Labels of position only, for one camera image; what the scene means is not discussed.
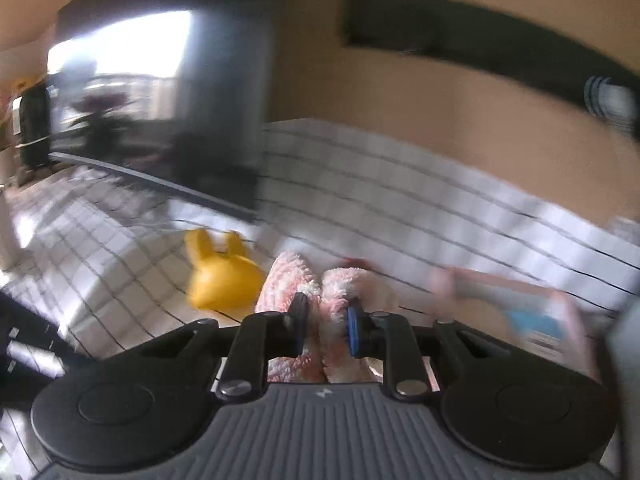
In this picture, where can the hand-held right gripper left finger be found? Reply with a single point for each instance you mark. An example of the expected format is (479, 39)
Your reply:
(300, 322)

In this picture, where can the pink cardboard box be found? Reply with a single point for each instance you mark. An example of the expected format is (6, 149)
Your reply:
(470, 280)

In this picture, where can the yellow bunny-eared plush hat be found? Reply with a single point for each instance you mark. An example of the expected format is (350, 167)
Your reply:
(225, 280)

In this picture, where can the white black checked tablecloth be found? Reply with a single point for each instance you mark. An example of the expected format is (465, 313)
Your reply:
(375, 185)

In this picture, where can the black computer monitor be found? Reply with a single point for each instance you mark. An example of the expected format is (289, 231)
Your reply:
(220, 85)

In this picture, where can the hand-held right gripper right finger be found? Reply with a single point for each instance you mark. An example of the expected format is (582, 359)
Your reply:
(355, 331)

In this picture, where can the black wall strip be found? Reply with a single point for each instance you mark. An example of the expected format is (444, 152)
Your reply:
(450, 25)

